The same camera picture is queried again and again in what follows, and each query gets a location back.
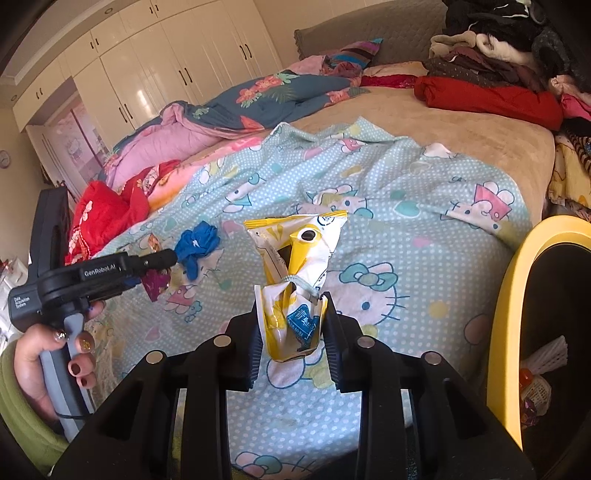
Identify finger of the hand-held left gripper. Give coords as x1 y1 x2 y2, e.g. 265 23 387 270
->
124 248 179 283

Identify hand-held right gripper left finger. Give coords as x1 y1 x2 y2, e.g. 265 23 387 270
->
46 285 267 480

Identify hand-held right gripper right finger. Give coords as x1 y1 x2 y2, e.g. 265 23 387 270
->
321 293 539 480

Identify purple candy wrapper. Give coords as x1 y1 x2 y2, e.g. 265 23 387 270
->
140 268 172 304

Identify blue wrapper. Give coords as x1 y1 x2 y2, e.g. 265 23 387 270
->
174 220 222 282

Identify yellow white snack packet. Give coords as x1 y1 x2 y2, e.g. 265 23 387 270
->
244 209 348 363

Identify yellow-rimmed black trash bin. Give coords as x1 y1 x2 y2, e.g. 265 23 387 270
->
485 215 591 480

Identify white plastic bag orange print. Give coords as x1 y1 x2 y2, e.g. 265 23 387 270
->
519 370 553 415

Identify white foam fruit net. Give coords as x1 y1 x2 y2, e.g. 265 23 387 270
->
522 335 570 376

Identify person's left forearm green sleeve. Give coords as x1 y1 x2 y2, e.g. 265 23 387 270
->
0 342 70 468

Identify person's left hand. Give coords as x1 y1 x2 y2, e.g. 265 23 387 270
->
13 299 107 422

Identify red embroidered cloth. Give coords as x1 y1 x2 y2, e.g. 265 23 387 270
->
65 159 182 267

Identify pink cartoon blanket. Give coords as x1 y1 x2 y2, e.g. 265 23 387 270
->
139 161 209 219

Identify light blue cat-print blanket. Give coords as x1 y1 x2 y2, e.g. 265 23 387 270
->
90 117 535 480

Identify cream wardrobe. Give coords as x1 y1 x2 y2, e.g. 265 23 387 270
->
9 0 286 195

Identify blue floral quilt pink lining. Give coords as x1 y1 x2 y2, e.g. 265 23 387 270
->
102 68 371 186

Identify beige bed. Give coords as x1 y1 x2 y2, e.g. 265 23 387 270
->
185 60 558 228

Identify red embroidered pillow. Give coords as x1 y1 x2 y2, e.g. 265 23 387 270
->
359 74 428 90

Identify striped purple pillow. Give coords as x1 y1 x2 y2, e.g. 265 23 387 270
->
321 39 384 77

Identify red garment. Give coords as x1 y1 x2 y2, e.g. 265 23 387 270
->
414 76 565 132

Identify grey padded headboard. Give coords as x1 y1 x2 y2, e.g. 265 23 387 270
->
294 8 452 66

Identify pile of mixed clothes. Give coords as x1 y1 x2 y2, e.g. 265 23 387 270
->
427 0 591 214

